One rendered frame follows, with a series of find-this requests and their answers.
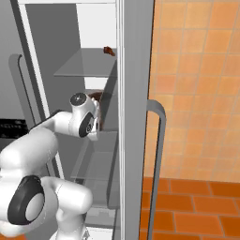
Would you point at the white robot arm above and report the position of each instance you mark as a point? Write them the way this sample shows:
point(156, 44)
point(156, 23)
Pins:
point(28, 156)

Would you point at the brown bowl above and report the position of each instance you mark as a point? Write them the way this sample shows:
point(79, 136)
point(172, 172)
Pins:
point(98, 97)

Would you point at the glass fridge shelf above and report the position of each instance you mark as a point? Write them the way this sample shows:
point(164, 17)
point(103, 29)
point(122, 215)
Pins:
point(97, 165)
point(87, 67)

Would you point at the grey fridge body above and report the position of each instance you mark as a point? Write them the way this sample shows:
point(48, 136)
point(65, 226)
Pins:
point(93, 25)

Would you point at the small brown food item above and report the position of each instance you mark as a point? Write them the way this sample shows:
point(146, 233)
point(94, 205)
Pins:
point(109, 51)

